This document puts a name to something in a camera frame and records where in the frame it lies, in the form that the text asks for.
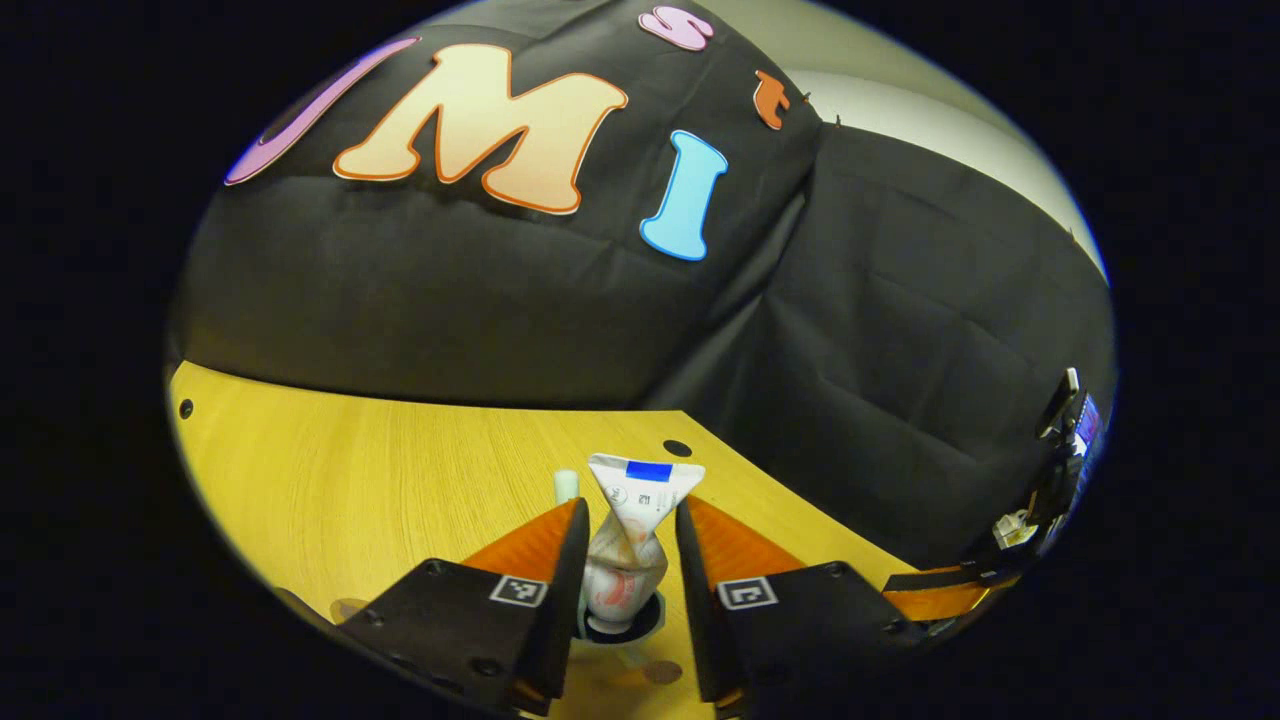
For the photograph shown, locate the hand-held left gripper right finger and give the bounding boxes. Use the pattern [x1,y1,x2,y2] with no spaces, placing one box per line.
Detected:
[675,497,926,706]

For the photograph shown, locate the black stand with blue screen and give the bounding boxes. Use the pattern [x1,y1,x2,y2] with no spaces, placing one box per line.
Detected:
[1035,367,1106,526]

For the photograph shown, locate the white device with cables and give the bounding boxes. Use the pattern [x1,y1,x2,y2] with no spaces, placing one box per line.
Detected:
[993,508,1041,551]

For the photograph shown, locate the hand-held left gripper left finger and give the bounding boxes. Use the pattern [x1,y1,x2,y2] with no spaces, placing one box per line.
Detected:
[335,497,591,716]

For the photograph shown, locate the wooden desktop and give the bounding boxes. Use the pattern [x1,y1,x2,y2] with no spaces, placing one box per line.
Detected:
[168,360,961,720]

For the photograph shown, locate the light blue cup wooden handle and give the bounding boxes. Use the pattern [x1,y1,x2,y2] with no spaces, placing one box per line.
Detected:
[575,590,686,691]

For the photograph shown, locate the white toothpaste tube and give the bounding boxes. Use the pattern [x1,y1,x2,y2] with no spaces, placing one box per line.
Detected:
[583,453,707,633]

